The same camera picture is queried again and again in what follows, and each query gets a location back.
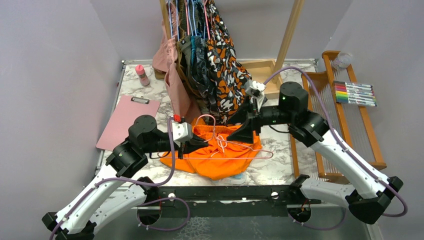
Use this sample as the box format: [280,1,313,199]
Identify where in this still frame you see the wooden clothes rack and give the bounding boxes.
[160,0,303,107]

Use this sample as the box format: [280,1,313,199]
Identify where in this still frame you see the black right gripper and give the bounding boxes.
[226,93,295,145]

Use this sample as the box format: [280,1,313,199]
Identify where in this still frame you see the clear plastic cup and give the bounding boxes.
[331,51,354,71]

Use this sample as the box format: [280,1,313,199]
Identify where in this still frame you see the pink bottle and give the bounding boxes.
[135,64,150,87]

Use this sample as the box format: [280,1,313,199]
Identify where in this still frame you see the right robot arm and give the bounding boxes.
[227,81,403,225]

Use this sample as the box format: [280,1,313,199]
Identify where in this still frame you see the pink wire hanger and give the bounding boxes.
[157,114,275,162]

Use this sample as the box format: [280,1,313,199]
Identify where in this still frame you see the wooden tiered rack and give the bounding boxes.
[290,50,387,184]

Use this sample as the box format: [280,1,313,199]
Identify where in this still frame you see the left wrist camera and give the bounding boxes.
[171,114,193,147]

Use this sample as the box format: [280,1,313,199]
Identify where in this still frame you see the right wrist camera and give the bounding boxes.
[243,80,267,111]

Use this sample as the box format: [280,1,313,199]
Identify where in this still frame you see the pink clipboard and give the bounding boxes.
[96,95,161,151]

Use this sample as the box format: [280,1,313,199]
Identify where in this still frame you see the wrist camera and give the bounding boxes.
[243,80,267,111]
[171,114,193,147]

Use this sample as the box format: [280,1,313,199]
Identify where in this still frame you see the orange camouflage hanging shorts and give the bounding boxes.
[205,0,252,125]

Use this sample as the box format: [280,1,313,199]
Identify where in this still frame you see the dark patterned hanging shorts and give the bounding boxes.
[174,0,225,123]

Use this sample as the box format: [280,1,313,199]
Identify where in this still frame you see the pink hanging shorts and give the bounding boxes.
[152,22,201,123]

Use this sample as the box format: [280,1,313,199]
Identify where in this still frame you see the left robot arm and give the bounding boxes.
[42,115,208,240]

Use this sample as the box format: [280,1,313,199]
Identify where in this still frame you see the pack of coloured markers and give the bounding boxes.
[334,80,377,107]

